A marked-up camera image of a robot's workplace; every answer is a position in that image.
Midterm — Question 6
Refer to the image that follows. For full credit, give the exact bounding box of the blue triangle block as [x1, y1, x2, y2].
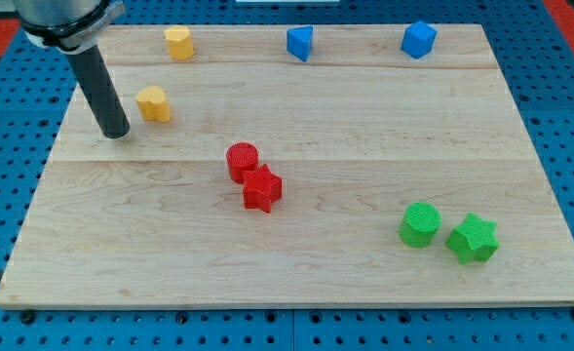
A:
[287, 25, 314, 62]

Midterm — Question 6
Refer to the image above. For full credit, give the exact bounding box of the wooden board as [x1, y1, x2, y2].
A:
[0, 24, 574, 310]

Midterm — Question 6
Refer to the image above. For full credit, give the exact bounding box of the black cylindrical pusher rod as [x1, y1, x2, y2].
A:
[66, 45, 130, 138]

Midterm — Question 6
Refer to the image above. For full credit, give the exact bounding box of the yellow heart block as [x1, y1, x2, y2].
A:
[134, 86, 172, 123]

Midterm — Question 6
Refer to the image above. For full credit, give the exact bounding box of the green star block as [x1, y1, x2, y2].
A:
[445, 212, 499, 264]

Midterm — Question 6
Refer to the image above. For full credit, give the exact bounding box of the red cylinder block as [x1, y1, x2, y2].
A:
[226, 141, 258, 184]

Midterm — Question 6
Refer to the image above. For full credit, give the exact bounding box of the yellow pentagon block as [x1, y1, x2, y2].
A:
[164, 25, 195, 60]

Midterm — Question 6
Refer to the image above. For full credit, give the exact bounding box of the blue cube block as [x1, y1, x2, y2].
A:
[401, 20, 438, 59]

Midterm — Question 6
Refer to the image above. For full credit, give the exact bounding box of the green cylinder block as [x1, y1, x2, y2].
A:
[399, 202, 441, 249]

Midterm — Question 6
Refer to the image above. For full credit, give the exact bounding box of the red star block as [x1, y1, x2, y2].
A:
[243, 164, 283, 213]

